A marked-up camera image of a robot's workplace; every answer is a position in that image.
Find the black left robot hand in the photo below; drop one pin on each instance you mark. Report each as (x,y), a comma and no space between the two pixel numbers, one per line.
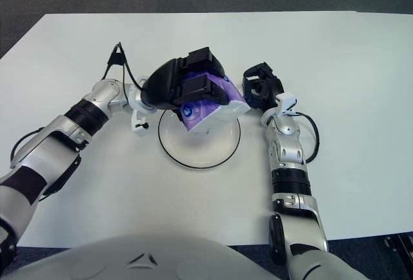
(164,83)

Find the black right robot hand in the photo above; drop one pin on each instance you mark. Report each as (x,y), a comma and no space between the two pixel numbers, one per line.
(269,88)

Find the purple tissue paper pack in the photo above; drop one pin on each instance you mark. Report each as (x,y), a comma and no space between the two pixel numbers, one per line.
(206,115)

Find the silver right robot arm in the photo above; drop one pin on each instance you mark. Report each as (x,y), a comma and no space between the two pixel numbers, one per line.
(288,152)

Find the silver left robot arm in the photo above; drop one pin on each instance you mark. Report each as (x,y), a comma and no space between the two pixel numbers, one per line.
(61,135)

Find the white plate black rim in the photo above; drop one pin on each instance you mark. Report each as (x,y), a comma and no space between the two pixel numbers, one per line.
(200,151)

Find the white right wrist connector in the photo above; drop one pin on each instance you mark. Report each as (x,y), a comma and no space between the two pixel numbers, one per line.
(287,101)

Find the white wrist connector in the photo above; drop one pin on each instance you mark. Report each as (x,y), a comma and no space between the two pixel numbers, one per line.
(287,101)
(139,125)

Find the white left wrist connector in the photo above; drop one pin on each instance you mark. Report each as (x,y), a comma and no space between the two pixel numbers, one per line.
(139,125)

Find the grey robot torso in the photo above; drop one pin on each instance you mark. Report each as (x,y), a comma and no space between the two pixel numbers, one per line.
(145,257)

